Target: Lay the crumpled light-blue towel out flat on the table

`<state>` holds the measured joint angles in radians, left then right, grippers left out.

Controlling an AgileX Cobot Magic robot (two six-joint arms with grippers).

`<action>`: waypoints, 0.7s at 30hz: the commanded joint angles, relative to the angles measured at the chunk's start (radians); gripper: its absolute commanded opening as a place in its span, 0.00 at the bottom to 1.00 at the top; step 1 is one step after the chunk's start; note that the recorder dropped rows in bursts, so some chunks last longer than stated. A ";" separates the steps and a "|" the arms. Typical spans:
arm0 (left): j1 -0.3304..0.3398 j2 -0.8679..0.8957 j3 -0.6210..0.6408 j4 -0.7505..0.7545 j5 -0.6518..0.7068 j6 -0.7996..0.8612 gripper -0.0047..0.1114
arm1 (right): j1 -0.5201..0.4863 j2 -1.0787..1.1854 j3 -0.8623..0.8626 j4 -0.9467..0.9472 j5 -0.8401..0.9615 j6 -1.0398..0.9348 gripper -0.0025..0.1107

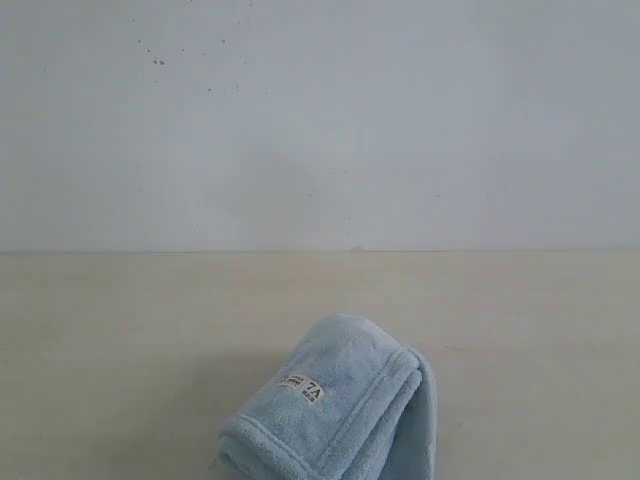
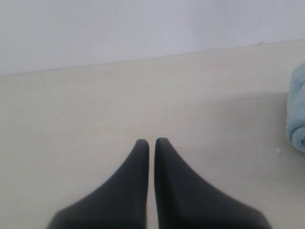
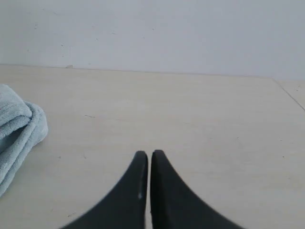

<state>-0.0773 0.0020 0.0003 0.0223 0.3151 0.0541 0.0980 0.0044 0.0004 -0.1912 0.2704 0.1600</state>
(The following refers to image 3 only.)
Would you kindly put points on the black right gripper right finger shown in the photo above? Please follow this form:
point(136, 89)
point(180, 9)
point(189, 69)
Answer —
point(174, 205)

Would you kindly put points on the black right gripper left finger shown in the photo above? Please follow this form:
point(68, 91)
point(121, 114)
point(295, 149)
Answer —
point(124, 206)

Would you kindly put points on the light blue terry towel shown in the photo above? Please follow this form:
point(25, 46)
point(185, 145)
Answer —
point(22, 126)

